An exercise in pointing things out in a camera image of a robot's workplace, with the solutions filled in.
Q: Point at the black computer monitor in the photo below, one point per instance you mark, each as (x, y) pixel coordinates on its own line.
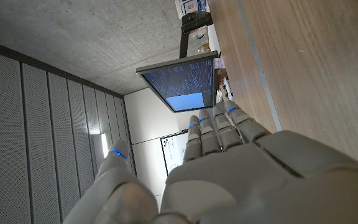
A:
(182, 84)

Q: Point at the white game controller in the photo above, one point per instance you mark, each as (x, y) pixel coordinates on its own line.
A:
(227, 88)

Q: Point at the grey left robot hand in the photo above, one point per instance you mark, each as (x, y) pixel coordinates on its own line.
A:
(228, 180)

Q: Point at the white whiteboard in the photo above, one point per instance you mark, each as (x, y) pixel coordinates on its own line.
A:
(174, 151)

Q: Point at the white wipes canister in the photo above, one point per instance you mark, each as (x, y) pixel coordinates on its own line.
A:
(191, 6)

